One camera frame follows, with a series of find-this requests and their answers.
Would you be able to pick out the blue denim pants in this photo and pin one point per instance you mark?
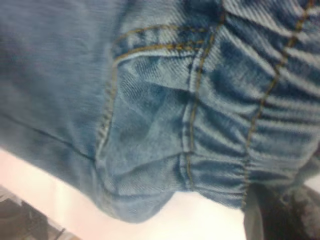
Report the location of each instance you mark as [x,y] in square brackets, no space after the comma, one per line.
[150,125]

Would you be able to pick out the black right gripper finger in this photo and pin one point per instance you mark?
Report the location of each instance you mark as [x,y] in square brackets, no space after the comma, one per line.
[280,220]

